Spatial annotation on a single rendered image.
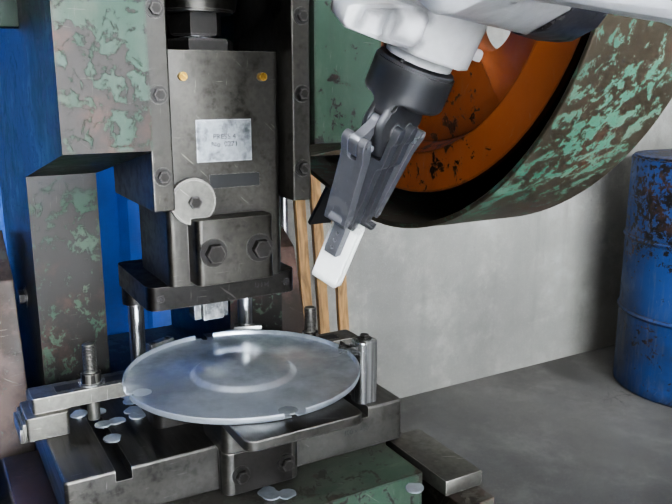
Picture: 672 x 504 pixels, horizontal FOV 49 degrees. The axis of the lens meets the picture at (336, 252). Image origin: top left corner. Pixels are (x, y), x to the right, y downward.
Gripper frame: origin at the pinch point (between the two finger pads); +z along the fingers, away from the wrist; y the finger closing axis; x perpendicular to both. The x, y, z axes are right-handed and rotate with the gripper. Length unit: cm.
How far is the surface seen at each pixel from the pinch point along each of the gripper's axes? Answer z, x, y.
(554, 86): -20.0, -5.7, 26.9
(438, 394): 116, 16, 177
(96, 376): 32.7, 23.3, -2.2
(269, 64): -9.5, 23.9, 13.7
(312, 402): 19.0, -3.2, 2.5
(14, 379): 49, 42, 2
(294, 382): 21.1, 1.3, 6.2
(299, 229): 56, 61, 110
